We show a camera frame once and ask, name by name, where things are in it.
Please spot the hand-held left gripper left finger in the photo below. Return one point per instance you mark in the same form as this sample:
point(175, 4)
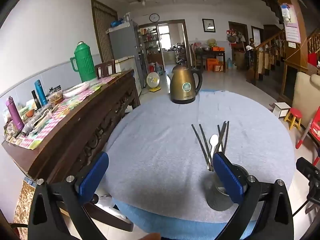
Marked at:
point(93, 175)

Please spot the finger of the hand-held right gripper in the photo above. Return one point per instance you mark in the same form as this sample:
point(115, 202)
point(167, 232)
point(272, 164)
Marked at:
point(306, 166)

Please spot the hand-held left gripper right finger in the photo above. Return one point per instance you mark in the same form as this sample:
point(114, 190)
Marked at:
point(228, 180)

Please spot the metal utensil holder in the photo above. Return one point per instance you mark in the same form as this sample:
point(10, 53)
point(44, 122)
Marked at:
point(217, 197)

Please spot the white spoon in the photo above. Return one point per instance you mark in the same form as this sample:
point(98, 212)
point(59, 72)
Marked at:
point(214, 140)

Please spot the person's left hand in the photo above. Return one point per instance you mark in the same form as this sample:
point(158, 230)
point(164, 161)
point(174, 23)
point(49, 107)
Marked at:
point(149, 237)

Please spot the red plastic chair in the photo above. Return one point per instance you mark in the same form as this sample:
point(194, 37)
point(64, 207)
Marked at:
point(313, 130)

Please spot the carved wooden sideboard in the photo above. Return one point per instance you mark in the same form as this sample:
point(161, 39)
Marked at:
point(82, 130)

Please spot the red yellow stool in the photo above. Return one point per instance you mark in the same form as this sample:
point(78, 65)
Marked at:
point(294, 113)

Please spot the small white stool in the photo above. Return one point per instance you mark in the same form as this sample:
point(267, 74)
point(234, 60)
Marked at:
point(281, 108)

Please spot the checkered table cover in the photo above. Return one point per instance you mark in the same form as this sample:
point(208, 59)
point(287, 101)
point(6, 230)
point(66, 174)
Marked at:
point(50, 125)

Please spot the beige sofa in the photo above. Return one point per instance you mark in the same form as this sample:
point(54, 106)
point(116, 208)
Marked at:
point(306, 92)

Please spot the gold patterned cloth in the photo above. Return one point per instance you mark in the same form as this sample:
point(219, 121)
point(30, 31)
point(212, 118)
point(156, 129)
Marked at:
point(23, 205)

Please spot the blue tablecloth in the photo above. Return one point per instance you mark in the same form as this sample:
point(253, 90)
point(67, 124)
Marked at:
point(160, 226)

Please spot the white plate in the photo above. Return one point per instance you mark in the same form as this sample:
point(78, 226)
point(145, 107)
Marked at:
point(76, 90)

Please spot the glass jar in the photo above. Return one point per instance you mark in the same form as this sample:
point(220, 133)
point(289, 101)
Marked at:
point(55, 95)

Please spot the orange bowl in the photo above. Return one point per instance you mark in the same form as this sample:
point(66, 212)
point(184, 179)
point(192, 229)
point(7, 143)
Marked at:
point(30, 113)

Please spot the black bottle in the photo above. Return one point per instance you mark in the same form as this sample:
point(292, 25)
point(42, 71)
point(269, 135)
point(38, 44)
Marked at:
point(36, 100)

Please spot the teal bottle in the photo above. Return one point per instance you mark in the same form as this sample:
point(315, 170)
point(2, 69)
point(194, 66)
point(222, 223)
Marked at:
point(41, 92)

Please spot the purple bottle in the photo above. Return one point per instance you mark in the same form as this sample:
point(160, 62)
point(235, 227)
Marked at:
point(15, 115)

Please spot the gold electric kettle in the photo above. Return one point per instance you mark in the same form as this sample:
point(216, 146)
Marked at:
point(183, 87)

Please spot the wooden chair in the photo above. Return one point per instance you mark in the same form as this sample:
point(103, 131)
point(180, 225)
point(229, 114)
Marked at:
point(105, 70)

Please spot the green thermos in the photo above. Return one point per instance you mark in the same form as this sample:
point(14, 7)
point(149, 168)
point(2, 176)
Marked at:
point(83, 65)

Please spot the round fan heater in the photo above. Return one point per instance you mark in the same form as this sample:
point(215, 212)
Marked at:
point(153, 80)

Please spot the white chest freezer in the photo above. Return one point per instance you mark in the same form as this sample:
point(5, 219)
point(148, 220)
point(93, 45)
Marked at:
point(130, 67)

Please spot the blue water jug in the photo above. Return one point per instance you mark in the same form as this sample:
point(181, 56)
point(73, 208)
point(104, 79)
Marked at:
point(229, 64)

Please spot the orange box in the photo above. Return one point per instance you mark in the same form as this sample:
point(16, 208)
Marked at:
point(213, 64)

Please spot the wooden stair railing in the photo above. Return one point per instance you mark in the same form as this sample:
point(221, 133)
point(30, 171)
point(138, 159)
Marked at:
point(270, 52)

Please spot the dark wooden table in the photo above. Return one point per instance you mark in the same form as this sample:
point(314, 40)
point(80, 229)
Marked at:
point(200, 53)

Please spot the grey refrigerator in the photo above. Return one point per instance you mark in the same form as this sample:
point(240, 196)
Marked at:
point(123, 42)

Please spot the stocked storage shelf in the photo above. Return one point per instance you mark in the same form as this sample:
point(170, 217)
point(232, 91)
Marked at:
point(148, 42)

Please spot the brown wooden door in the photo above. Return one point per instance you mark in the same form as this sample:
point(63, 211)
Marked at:
point(103, 30)

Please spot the pink wall calendar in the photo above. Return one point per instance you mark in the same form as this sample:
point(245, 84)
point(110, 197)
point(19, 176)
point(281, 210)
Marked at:
point(293, 27)

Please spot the framed wall picture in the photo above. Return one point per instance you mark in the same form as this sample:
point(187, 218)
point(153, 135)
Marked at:
point(208, 25)

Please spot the round wall clock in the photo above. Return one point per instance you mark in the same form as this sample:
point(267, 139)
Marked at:
point(154, 17)

